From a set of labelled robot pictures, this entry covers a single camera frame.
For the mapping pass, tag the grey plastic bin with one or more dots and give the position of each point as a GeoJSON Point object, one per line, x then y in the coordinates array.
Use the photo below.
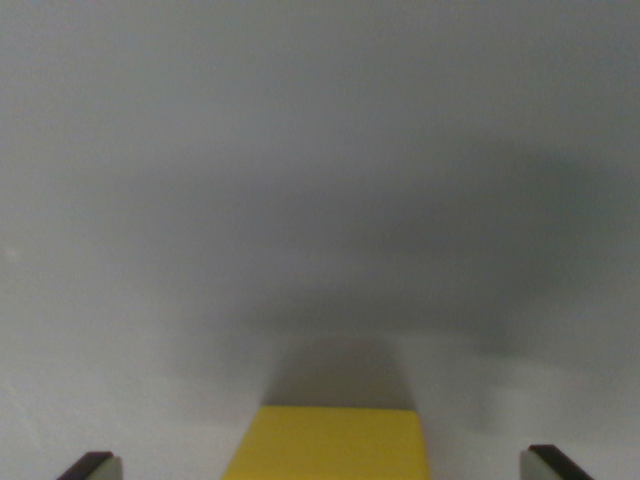
{"type": "Point", "coordinates": [300, 175]}

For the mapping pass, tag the yellow cube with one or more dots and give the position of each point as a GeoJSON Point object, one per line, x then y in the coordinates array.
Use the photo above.
{"type": "Point", "coordinates": [330, 445]}

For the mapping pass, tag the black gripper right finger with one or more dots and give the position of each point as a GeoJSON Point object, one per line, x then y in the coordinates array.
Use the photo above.
{"type": "Point", "coordinates": [545, 465]}

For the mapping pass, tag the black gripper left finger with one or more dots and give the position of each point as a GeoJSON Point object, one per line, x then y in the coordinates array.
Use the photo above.
{"type": "Point", "coordinates": [95, 467]}

